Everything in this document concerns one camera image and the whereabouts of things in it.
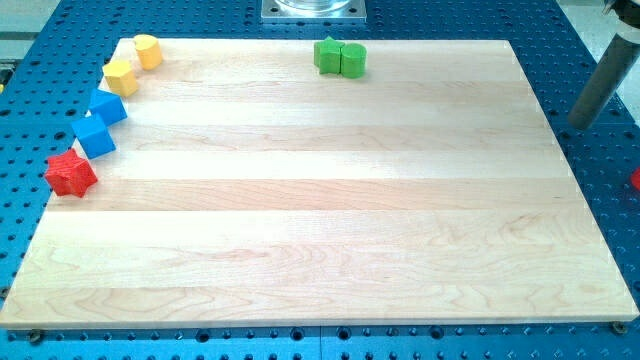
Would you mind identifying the red block at edge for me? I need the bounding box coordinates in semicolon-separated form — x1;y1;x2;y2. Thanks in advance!
630;168;640;190

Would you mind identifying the left board stop screw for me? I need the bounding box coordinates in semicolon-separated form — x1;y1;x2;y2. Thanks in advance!
26;329;44;345

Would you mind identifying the lower blue cube block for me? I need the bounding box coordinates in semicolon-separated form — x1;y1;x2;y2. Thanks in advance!
71;114;116;159

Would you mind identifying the green cylinder block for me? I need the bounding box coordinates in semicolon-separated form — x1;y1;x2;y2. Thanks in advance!
341;43;367;79

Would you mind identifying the board stop screw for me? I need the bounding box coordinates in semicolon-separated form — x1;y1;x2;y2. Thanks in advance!
26;329;44;345
610;322;628;335

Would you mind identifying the upper blue cube block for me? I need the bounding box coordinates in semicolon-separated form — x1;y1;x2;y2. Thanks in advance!
88;89;127;126

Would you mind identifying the right board stop screw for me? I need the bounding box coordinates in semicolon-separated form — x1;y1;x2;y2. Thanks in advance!
610;322;628;335

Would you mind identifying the red star block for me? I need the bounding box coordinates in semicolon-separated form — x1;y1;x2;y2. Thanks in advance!
44;148;98;198

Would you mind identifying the yellow hexagon block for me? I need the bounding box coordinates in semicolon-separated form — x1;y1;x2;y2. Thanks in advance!
102;60;139;97

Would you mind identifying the green star block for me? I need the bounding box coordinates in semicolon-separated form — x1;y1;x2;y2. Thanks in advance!
313;36;345;74

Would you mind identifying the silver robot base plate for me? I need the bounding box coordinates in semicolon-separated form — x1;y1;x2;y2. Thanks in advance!
260;0;367;23

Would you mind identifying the yellow heart block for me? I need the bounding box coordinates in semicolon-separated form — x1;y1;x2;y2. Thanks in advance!
133;34;163;70

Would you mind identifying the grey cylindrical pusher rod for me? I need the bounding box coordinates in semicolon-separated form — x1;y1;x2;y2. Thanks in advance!
567;34;639;130

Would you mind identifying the blue cube block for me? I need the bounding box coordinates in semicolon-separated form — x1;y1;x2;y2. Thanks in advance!
71;114;116;159
88;89;127;126

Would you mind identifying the large wooden board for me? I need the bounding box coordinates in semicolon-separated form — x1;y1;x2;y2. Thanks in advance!
1;38;638;329

